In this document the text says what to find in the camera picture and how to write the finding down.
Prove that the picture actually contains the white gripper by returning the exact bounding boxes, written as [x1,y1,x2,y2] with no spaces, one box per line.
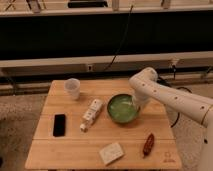
[132,91,149,111]

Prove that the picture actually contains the green ceramic bowl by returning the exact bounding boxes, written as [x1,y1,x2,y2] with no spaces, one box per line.
[107,94,139,124]

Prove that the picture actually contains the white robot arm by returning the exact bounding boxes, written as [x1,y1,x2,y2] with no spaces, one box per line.
[129,67,213,171]

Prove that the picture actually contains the white rectangular box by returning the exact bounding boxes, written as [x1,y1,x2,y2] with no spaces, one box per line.
[80,99,103,132]

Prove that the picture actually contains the red-brown sausage toy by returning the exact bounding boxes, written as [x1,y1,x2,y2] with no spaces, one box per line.
[143,134,154,157]

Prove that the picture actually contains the beige sponge block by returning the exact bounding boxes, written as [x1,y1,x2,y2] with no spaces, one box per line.
[99,143,124,165]

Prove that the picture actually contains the translucent plastic cup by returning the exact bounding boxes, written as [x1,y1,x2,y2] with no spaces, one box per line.
[64,78,80,100]

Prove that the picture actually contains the black smartphone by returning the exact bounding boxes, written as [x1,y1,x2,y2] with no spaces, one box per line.
[53,114,66,137]

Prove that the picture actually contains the white wall outlet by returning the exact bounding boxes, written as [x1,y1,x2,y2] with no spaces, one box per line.
[88,65,93,72]

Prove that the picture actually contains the black hanging cable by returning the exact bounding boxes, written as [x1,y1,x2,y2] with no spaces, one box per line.
[102,4,135,72]

